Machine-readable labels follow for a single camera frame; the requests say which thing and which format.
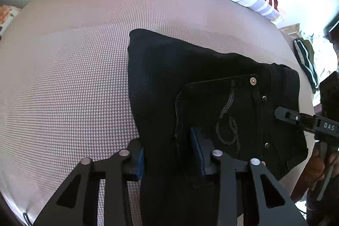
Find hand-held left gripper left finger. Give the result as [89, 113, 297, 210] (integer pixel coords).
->
[33, 137, 145, 226]

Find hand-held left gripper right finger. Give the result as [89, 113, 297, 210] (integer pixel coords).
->
[189, 128, 308, 226]

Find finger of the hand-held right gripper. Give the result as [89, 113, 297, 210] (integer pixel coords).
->
[274, 106, 317, 134]

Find black pants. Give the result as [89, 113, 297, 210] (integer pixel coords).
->
[127, 29, 309, 226]

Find person's right hand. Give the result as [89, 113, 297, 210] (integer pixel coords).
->
[299, 148, 326, 189]

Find green striped garment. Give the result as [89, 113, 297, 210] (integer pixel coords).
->
[293, 38, 320, 94]

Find beige woven bed mattress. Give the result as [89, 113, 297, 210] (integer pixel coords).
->
[0, 0, 315, 226]

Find floral cloth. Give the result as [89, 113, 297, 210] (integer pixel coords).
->
[0, 5, 22, 41]

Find black cable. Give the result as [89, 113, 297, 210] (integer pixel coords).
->
[22, 212, 33, 226]

